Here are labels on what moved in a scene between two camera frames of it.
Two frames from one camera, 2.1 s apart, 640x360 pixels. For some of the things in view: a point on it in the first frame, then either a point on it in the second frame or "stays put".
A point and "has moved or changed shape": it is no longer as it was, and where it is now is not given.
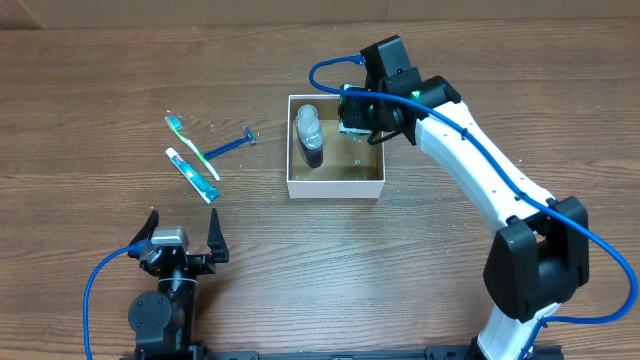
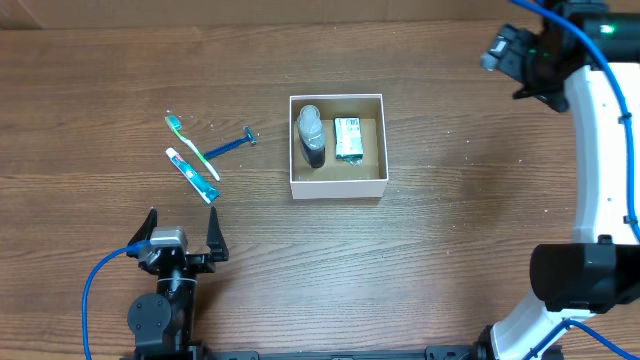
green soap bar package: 358,134 has moved or changed shape
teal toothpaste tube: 208,193 stays put
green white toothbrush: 175,123 stays put
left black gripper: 220,251 stays put
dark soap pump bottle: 310,134 stays put
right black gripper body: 366,111 → 527,62
